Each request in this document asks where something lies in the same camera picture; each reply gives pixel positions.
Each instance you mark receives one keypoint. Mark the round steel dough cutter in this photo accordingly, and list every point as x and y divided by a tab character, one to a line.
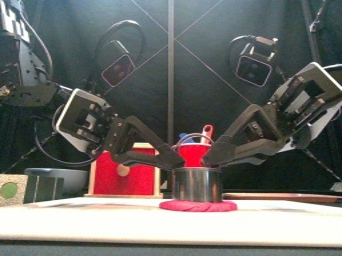
197	185

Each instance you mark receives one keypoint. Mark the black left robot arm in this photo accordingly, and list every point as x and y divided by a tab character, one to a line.
22	83

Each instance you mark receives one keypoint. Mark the wooden drawer box red front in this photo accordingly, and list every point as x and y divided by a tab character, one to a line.
134	181

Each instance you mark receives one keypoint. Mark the grey bowl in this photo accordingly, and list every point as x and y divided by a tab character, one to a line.
74	180

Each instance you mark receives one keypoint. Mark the flat red dough disc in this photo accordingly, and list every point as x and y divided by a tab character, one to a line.
198	206

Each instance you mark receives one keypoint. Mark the blue utensil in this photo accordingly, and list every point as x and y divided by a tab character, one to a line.
185	137

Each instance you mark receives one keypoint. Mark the red utensil cup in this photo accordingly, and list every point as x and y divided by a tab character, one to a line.
193	155

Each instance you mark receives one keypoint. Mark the brown wooden tray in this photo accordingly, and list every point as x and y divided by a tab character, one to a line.
289	197

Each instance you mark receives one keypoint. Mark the white cutting board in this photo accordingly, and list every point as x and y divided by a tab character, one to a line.
134	223

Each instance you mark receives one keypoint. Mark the dark green block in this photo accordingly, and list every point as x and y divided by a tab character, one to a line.
45	188

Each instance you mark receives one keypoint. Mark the speckled cube with green circle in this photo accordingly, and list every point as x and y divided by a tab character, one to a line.
11	190

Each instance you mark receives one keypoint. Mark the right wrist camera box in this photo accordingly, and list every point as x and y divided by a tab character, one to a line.
254	65

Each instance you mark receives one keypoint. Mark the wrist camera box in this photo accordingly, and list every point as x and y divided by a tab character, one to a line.
117	68
254	65

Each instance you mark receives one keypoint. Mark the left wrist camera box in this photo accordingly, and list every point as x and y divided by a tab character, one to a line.
117	68

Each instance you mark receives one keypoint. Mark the black metal frame strut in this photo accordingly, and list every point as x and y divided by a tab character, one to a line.
312	30

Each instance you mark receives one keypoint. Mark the vertical metal frame pole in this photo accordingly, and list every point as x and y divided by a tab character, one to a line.
171	66

